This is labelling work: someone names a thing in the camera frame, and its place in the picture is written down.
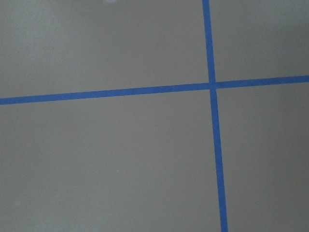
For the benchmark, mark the blue tape line lengthwise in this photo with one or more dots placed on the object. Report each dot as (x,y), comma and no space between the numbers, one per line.
(215,117)

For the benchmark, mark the blue tape line crosswise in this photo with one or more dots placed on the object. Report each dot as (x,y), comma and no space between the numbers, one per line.
(153,90)

